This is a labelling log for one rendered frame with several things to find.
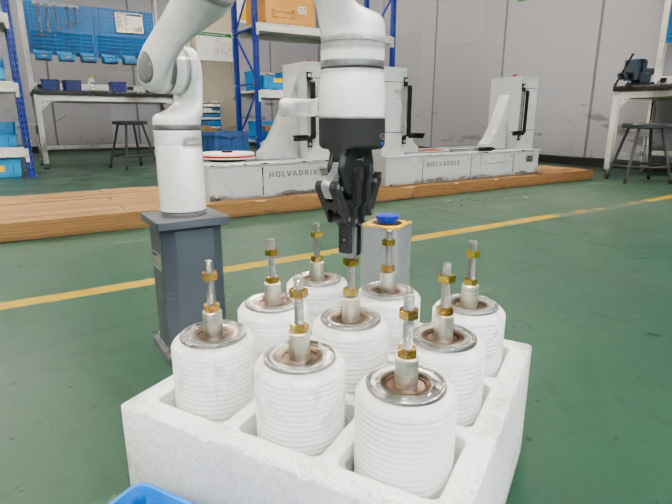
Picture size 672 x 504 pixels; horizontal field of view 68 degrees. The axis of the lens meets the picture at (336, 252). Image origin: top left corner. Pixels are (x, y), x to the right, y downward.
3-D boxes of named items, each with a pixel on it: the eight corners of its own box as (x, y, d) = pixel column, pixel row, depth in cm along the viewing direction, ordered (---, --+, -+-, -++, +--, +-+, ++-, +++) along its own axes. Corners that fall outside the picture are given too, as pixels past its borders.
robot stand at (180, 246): (153, 341, 115) (139, 212, 107) (214, 327, 122) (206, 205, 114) (170, 367, 103) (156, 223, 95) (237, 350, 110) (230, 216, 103)
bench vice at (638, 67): (636, 88, 436) (640, 57, 429) (657, 87, 422) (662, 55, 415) (609, 86, 414) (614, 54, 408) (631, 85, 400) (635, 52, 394)
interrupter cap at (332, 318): (353, 339, 58) (353, 333, 57) (307, 321, 63) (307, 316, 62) (393, 320, 63) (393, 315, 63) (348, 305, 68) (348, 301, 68)
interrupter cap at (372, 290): (396, 282, 78) (396, 278, 77) (424, 297, 71) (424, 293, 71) (352, 289, 74) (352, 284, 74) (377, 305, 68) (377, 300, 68)
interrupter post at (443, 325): (455, 338, 58) (457, 311, 57) (451, 346, 56) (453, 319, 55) (434, 334, 59) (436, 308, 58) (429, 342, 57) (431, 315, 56)
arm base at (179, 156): (156, 212, 106) (148, 129, 102) (198, 208, 111) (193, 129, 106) (167, 220, 99) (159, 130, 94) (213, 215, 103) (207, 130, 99)
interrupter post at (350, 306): (351, 326, 61) (351, 301, 60) (337, 321, 63) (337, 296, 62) (364, 321, 63) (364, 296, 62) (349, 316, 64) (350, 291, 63)
